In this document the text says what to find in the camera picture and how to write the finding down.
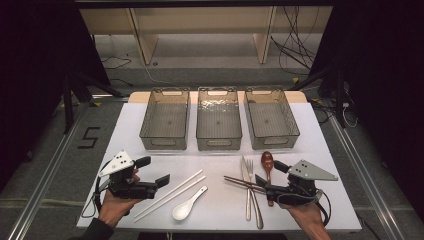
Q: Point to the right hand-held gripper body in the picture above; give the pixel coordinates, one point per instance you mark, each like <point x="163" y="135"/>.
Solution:
<point x="300" y="191"/>

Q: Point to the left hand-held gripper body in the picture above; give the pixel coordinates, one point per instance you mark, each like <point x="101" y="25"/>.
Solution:
<point x="133" y="190"/>

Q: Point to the brown wooden spoon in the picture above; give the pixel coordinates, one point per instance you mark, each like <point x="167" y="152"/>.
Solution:
<point x="267" y="160"/>

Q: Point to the white chopstick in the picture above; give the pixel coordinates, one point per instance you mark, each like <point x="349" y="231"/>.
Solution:
<point x="186" y="189"/>
<point x="181" y="185"/>

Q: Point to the steel fork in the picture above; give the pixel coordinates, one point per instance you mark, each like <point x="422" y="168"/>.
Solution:
<point x="248" y="206"/>

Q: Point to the steel table knife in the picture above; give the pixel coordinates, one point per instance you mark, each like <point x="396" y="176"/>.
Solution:
<point x="258" y="213"/>

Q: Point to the white ceramic spoon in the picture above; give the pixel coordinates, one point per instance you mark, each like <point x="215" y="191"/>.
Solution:
<point x="181" y="210"/>

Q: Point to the smoky transparent plastic bin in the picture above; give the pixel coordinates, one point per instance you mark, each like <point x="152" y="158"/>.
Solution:
<point x="218" y="123"/>
<point x="271" y="123"/>
<point x="165" y="123"/>

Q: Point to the person's left hand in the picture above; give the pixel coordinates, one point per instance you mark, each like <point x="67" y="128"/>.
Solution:
<point x="115" y="206"/>

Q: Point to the person's right hand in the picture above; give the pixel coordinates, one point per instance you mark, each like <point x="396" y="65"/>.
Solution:
<point x="306" y="216"/>

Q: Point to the black metal stand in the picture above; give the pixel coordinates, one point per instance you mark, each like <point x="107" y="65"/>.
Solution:
<point x="340" y="100"/>
<point x="68" y="106"/>

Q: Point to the dark curtain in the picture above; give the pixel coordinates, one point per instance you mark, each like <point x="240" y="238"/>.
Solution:
<point x="383" y="83"/>
<point x="33" y="66"/>

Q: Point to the beige wooden desk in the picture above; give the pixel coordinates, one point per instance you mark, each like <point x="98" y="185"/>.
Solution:
<point x="206" y="20"/>

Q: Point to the aluminium floor rail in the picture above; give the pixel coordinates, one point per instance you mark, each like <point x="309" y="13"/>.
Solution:
<point x="363" y="170"/>
<point x="43" y="190"/>

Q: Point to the black frame bar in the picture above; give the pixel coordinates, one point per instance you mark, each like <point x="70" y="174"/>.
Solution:
<point x="200" y="3"/>

